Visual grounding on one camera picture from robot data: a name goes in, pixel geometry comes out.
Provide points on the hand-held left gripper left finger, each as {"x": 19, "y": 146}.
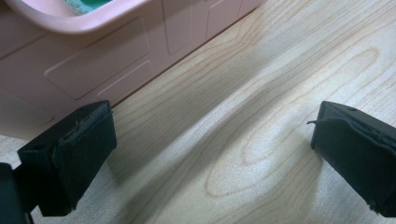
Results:
{"x": 77, "y": 155}

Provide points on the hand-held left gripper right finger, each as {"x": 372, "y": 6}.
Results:
{"x": 358, "y": 155}

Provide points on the pink plastic toy cabinet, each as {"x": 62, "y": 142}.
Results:
{"x": 77, "y": 68}

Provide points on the pink plastic basin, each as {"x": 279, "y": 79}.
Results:
{"x": 93, "y": 18}

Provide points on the green sponge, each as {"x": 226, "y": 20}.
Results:
{"x": 85, "y": 4}

